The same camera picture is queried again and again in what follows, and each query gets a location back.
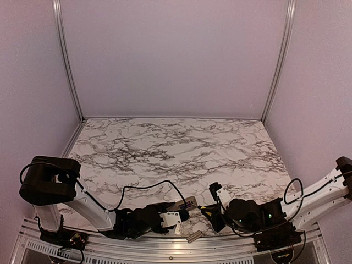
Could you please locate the white remote control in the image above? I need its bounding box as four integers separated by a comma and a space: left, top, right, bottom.
173, 196, 198, 211

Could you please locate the yellow handled screwdriver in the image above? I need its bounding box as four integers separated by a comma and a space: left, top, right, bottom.
197, 204, 217, 218

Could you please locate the grey battery compartment cover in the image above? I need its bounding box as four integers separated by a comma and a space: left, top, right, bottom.
186, 230, 203, 243

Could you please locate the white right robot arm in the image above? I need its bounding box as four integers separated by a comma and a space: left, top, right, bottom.
198, 156, 351, 246

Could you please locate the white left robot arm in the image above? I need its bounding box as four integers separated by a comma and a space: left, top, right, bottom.
19, 156, 190, 245

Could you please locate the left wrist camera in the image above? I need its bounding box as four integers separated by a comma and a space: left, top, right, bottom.
160, 211, 182, 228

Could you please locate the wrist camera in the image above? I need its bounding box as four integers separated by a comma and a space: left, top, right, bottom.
160, 211, 182, 228
209, 182, 232, 209

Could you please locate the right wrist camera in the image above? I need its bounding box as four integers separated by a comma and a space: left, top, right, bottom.
209, 182, 232, 209

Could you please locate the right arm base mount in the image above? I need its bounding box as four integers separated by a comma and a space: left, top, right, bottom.
254, 229, 303, 252

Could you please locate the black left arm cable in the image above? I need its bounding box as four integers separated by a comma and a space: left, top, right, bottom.
19, 162, 186, 212

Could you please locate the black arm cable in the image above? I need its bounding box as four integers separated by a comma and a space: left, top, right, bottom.
214, 172, 352, 239
19, 162, 186, 212

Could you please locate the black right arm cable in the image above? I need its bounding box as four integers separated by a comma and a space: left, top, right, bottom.
214, 172, 352, 239

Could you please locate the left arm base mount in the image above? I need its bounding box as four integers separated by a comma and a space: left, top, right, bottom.
38, 215, 87, 251

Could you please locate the aluminium front table rail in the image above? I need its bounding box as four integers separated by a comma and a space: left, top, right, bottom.
10, 219, 331, 264

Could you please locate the right aluminium corner post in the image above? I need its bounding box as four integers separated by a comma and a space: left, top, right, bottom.
261, 0, 296, 126

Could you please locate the aluminium corner post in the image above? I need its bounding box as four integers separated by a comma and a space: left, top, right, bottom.
261, 0, 296, 126
52, 0, 85, 123

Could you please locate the left aluminium corner post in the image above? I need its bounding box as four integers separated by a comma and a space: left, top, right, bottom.
52, 0, 85, 123

